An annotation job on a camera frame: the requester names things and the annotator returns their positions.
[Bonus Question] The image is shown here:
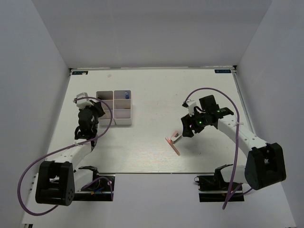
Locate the white organizer tray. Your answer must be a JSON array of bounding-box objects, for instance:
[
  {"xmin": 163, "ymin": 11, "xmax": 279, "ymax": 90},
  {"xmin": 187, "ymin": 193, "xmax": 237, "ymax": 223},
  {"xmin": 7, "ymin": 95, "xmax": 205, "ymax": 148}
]
[
  {"xmin": 114, "ymin": 90, "xmax": 133, "ymax": 126},
  {"xmin": 96, "ymin": 91, "xmax": 115, "ymax": 126}
]

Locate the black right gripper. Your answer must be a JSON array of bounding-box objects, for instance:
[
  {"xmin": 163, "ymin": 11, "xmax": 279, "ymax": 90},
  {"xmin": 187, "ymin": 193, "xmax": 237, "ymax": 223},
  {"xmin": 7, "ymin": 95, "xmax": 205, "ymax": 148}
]
[{"xmin": 181, "ymin": 108, "xmax": 209, "ymax": 138}]

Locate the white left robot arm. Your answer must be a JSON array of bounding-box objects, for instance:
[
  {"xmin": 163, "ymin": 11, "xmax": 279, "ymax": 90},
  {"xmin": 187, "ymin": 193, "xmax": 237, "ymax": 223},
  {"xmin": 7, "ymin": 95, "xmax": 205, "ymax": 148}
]
[{"xmin": 35, "ymin": 100, "xmax": 105, "ymax": 206}]

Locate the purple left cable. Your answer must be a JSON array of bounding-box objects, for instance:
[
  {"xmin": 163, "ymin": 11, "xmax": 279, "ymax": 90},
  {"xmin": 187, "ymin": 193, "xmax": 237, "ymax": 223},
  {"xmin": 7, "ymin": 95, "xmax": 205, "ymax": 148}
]
[{"xmin": 18, "ymin": 96, "xmax": 114, "ymax": 216}]

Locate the left corner label sticker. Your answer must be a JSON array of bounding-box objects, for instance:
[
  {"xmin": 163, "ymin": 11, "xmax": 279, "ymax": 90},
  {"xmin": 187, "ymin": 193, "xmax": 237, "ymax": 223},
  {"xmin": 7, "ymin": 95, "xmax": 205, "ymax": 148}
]
[{"xmin": 72, "ymin": 71, "xmax": 88, "ymax": 75}]

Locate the right corner label sticker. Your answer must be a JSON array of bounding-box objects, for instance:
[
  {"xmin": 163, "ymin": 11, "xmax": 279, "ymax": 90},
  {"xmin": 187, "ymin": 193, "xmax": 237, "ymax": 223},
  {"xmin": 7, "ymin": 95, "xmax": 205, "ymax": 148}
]
[{"xmin": 214, "ymin": 69, "xmax": 231, "ymax": 74}]

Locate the white left organizer tray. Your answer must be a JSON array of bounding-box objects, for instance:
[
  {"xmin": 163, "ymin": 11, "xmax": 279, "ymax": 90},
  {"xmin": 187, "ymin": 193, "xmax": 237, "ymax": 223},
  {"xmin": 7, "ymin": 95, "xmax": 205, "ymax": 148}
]
[{"xmin": 96, "ymin": 91, "xmax": 115, "ymax": 126}]

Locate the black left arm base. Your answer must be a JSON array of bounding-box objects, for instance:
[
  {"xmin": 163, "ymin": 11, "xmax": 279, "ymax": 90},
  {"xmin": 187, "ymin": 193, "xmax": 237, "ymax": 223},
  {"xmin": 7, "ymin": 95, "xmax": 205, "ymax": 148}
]
[{"xmin": 73, "ymin": 166, "xmax": 115, "ymax": 202}]

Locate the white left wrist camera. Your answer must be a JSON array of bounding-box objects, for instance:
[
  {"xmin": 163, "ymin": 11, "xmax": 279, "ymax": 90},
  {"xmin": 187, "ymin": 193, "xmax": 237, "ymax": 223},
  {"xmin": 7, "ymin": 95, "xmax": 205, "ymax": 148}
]
[{"xmin": 73, "ymin": 92, "xmax": 93, "ymax": 109}]

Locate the white right organizer tray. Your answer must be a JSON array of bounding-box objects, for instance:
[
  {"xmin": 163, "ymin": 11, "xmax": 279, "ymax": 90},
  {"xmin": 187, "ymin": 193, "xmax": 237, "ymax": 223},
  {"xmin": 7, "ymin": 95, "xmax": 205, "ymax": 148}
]
[{"xmin": 114, "ymin": 90, "xmax": 133, "ymax": 126}]

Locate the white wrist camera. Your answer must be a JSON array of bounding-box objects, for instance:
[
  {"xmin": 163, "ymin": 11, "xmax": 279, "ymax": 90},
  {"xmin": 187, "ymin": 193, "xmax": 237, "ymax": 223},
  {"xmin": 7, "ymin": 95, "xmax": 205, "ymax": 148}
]
[
  {"xmin": 73, "ymin": 92, "xmax": 93, "ymax": 109},
  {"xmin": 182, "ymin": 99, "xmax": 197, "ymax": 116}
]

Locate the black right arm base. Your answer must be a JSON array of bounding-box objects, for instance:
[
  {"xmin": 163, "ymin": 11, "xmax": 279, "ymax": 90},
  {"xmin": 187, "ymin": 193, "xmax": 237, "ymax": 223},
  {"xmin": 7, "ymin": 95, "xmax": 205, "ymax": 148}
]
[{"xmin": 194, "ymin": 164, "xmax": 233, "ymax": 202}]

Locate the corner label sticker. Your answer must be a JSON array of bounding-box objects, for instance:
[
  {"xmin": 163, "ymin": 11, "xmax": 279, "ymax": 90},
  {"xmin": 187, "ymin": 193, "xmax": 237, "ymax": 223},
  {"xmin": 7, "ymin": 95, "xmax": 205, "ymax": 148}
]
[
  {"xmin": 72, "ymin": 71, "xmax": 88, "ymax": 75},
  {"xmin": 214, "ymin": 69, "xmax": 231, "ymax": 74}
]

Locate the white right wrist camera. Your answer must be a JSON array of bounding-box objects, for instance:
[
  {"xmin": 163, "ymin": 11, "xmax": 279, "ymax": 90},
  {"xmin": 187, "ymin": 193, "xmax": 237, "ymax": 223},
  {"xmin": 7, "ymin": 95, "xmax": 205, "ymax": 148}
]
[{"xmin": 182, "ymin": 99, "xmax": 197, "ymax": 116}]

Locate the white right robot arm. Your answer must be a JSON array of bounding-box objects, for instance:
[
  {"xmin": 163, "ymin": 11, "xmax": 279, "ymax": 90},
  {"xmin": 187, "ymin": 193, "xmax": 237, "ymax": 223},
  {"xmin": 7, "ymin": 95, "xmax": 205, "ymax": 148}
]
[{"xmin": 181, "ymin": 95, "xmax": 286, "ymax": 190}]

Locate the pink lead refill tube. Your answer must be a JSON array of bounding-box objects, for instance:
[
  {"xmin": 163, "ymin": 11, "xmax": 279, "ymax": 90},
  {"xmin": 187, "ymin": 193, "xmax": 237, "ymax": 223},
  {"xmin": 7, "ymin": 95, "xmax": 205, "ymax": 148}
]
[{"xmin": 165, "ymin": 137, "xmax": 181, "ymax": 156}]

